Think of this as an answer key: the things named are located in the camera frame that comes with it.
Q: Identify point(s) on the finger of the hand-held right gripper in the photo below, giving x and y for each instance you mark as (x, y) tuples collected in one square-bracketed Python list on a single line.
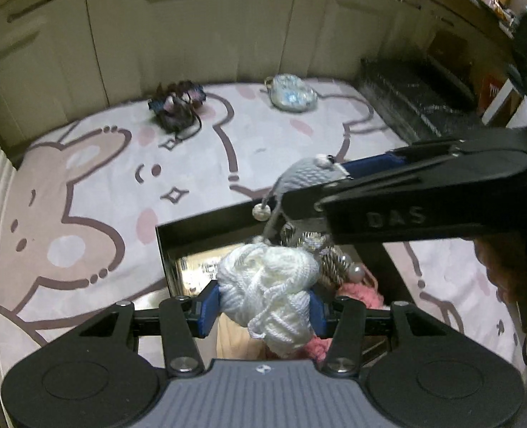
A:
[(424, 187), (375, 164)]

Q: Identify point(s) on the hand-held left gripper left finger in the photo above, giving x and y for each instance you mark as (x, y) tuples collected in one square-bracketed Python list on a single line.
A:
[(210, 310)]

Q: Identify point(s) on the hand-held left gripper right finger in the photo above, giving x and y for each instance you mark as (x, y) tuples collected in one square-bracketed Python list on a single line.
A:
[(317, 319)]

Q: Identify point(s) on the yellow cardboard box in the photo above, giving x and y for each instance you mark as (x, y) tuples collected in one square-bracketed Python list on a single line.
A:
[(196, 272)]

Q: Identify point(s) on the white yarn ball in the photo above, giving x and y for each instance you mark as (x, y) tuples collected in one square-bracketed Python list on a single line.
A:
[(263, 285)]

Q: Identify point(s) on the grey crochet toy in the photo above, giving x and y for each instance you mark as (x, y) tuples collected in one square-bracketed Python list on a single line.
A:
[(308, 171)]

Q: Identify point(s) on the black storage box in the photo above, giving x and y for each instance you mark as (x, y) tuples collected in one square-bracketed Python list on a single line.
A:
[(192, 232)]

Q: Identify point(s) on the person's right hand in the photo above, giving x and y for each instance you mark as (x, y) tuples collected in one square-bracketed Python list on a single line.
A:
[(499, 267)]

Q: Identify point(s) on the wooden paddle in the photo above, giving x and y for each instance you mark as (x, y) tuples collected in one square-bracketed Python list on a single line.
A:
[(234, 339)]

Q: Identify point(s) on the white orange cardboard box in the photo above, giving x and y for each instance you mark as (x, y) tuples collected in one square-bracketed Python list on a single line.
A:
[(504, 102)]

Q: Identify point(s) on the pink yarn ball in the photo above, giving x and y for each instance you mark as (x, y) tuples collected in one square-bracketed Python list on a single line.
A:
[(361, 296)]

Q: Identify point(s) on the floral fabric pouch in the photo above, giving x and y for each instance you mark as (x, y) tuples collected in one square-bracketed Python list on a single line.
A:
[(290, 93)]

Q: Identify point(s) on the printed cartoon blanket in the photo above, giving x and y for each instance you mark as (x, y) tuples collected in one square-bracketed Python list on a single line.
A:
[(111, 165)]

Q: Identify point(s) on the dark hair accessory bundle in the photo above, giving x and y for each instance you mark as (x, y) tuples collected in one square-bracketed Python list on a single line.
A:
[(176, 109)]

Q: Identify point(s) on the cream cabinet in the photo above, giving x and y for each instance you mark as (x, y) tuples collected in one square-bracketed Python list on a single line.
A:
[(201, 31)]

